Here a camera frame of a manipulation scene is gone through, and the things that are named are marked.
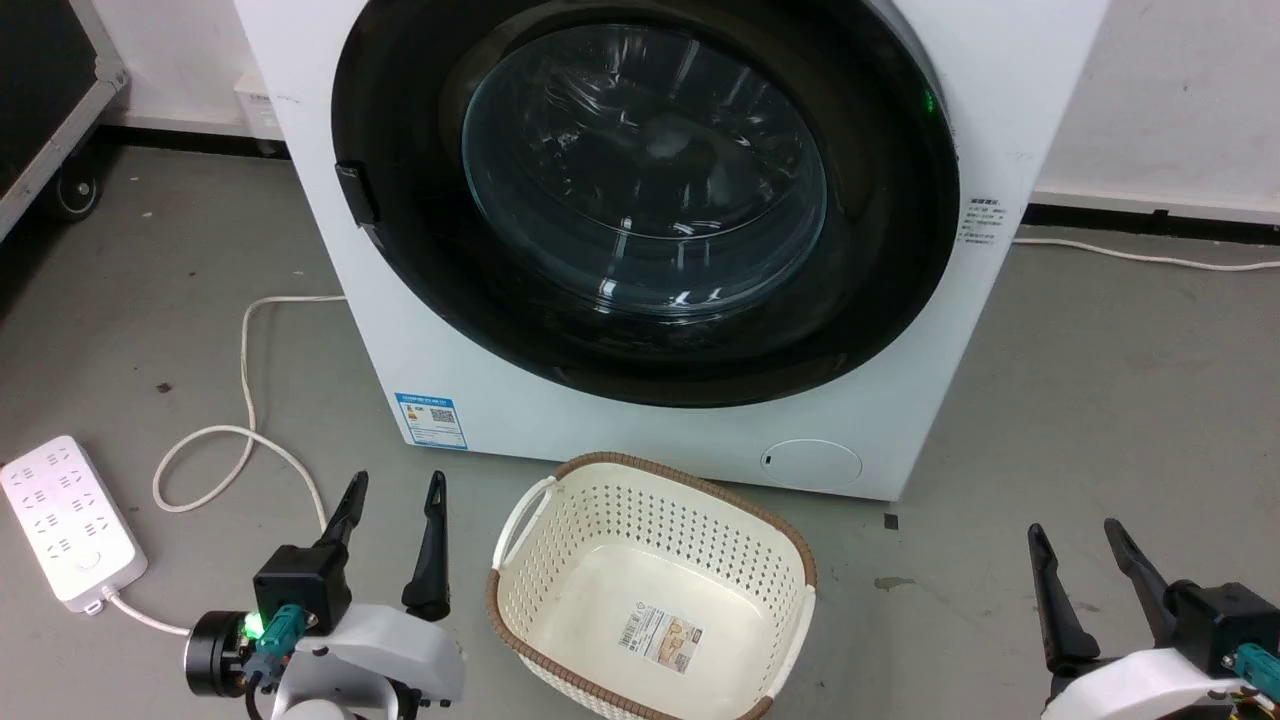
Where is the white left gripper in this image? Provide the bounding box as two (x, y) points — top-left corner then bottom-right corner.
(285, 470), (467, 720)

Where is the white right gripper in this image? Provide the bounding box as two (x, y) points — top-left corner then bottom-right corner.
(1028, 518), (1243, 720)

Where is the white front-load washing machine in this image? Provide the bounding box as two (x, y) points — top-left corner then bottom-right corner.
(232, 0), (1111, 503)

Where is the black round glass washer door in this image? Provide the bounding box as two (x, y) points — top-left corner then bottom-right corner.
(332, 0), (961, 409)

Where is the blue energy label sticker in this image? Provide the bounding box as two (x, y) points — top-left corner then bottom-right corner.
(394, 392), (469, 451)

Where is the cream perforated laundry basket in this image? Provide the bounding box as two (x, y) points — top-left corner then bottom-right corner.
(486, 452), (818, 720)

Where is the paper label sticker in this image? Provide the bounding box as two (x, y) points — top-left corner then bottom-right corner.
(620, 601), (704, 664)

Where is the round white filter cover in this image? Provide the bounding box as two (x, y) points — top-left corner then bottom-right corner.
(760, 438), (863, 493)

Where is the white power strip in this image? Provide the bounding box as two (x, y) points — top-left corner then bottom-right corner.
(0, 435), (149, 614)

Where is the small text sticker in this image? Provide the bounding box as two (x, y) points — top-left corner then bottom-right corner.
(958, 196), (1006, 247)

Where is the black caster wheel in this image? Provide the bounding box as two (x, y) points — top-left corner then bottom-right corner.
(45, 160), (101, 223)

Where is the black flight case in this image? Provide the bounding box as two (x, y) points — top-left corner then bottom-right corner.
(0, 0), (129, 241)

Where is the teal cable connector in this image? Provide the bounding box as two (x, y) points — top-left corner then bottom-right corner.
(255, 603), (306, 683)
(1232, 644), (1280, 693)

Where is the white power cord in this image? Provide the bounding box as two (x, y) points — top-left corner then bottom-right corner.
(100, 293), (349, 638)

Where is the thin white floor cable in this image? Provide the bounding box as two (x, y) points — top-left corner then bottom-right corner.
(1012, 236), (1280, 273)

